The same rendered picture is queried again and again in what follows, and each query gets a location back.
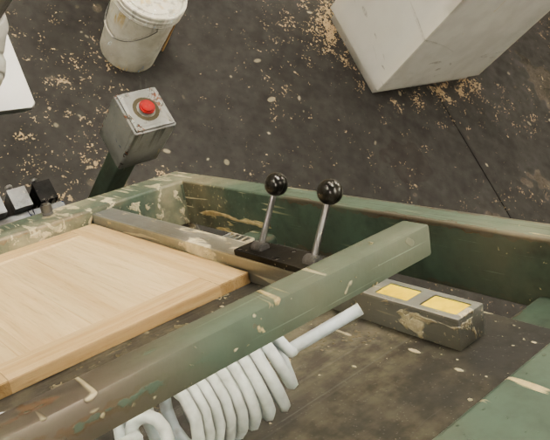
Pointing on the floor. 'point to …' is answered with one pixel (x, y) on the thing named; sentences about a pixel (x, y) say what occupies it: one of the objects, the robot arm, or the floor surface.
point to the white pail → (138, 31)
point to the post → (110, 177)
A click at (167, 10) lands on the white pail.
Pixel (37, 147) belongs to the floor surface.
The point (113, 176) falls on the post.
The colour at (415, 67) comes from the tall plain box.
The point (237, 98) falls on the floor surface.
